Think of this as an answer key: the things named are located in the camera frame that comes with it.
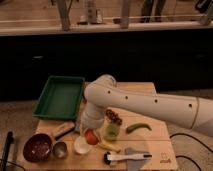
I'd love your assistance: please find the black pole stand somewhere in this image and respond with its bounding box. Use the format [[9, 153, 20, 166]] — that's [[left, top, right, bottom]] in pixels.
[[0, 131, 13, 171]]

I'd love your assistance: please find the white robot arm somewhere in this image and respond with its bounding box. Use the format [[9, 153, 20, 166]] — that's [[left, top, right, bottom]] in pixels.
[[81, 75, 213, 138]]

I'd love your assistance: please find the black cable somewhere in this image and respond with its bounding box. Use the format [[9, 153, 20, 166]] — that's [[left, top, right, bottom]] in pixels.
[[169, 132, 213, 171]]

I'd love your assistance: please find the red apple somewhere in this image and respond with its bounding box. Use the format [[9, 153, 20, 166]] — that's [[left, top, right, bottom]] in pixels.
[[85, 130, 99, 145]]

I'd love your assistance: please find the dark red bowl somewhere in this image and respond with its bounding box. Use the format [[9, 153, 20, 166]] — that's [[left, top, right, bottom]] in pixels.
[[23, 133, 52, 163]]

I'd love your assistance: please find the yellow banana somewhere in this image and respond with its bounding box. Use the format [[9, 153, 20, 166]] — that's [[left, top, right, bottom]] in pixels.
[[98, 127, 121, 153]]

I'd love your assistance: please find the green plastic tray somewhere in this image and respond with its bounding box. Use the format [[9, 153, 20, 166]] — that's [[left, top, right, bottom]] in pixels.
[[33, 76, 85, 120]]

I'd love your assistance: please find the wooden handled brush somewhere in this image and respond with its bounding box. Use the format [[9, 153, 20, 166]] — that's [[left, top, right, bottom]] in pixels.
[[52, 122, 75, 139]]

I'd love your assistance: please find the small metal cup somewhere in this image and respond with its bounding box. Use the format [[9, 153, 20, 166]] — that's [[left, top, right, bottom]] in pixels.
[[52, 141, 68, 159]]

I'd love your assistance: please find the green chili pepper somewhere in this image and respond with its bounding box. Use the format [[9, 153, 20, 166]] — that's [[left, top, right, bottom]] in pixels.
[[126, 123, 152, 134]]

